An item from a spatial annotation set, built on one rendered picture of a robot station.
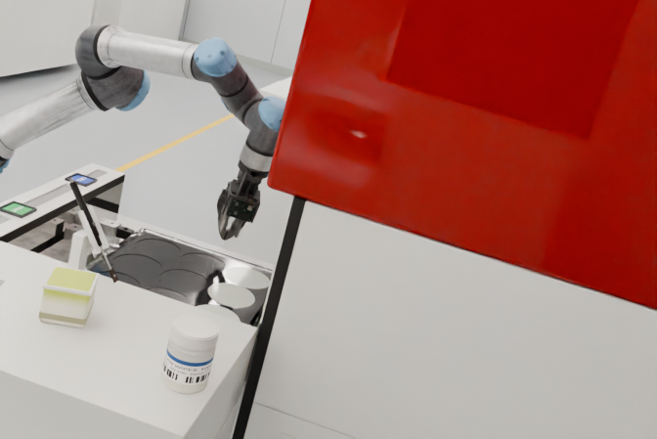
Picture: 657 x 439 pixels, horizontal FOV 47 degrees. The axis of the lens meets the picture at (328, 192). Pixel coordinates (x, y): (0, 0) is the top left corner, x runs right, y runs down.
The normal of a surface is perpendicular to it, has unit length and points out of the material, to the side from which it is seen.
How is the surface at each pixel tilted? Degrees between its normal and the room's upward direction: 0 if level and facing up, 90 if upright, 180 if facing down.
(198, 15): 90
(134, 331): 0
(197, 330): 0
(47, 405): 90
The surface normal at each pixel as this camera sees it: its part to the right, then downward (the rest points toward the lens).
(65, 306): 0.11, 0.33
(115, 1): -0.20, 0.26
